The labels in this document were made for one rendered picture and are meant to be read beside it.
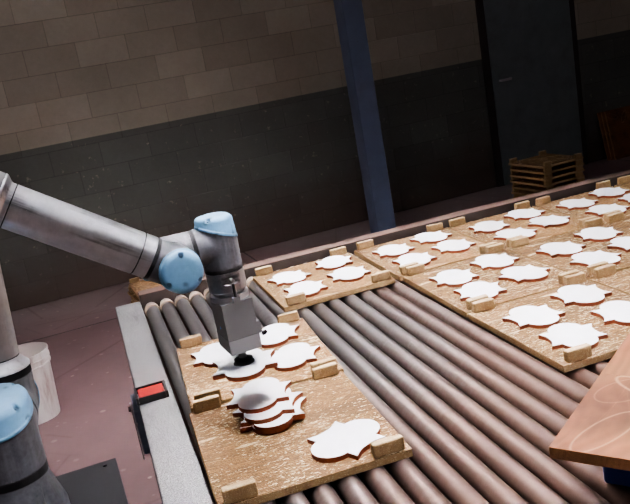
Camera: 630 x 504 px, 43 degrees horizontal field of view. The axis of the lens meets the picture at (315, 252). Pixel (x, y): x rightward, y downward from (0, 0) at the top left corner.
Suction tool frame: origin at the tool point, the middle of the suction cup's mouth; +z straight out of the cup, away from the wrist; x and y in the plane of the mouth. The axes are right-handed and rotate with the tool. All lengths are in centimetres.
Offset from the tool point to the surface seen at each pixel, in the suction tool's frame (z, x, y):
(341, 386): 11.3, -20.0, 0.8
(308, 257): 11, -58, 108
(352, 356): 13.1, -30.7, 17.9
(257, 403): 7.1, -0.3, -2.6
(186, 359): 11.3, 3.1, 45.3
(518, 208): 11, -136, 91
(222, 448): 11.3, 9.6, -7.6
